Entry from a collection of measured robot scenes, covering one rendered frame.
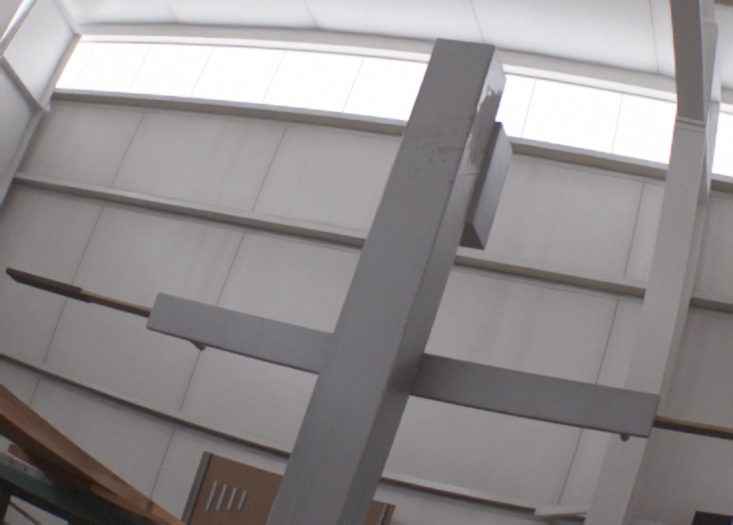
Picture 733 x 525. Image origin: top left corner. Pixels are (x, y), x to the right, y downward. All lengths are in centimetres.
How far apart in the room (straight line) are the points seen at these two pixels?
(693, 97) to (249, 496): 501
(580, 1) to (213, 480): 538
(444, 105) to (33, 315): 1040
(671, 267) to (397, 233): 709
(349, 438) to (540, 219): 872
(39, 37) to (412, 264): 1167
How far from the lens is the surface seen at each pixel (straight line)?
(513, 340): 914
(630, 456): 772
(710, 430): 89
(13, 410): 182
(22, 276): 118
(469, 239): 101
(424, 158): 95
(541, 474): 872
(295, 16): 1111
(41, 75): 1259
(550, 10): 971
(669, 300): 791
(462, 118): 96
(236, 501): 917
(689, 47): 781
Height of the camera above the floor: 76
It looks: 21 degrees up
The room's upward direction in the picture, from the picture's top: 19 degrees clockwise
